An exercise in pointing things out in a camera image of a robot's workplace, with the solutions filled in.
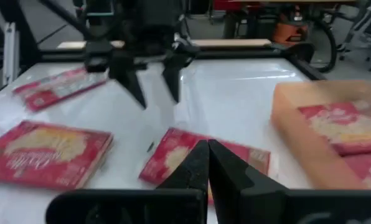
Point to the red popcorn bag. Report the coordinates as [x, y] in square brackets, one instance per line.
[369, 168]
[344, 130]
[48, 93]
[48, 155]
[173, 155]

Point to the light wooden table board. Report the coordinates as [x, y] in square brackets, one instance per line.
[235, 42]

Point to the orange shop vacuum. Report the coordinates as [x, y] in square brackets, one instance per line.
[289, 32]

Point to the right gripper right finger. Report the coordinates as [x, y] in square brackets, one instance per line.
[232, 174]

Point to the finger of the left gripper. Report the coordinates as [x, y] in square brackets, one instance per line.
[126, 74]
[172, 77]

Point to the cardboard box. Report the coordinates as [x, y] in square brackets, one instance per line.
[297, 149]

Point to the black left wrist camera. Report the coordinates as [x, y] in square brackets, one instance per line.
[96, 56]

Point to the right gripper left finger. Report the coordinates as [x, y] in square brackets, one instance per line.
[191, 171]

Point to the white metal post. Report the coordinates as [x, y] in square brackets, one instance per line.
[11, 53]

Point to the black metal table frame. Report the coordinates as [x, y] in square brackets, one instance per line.
[235, 54]

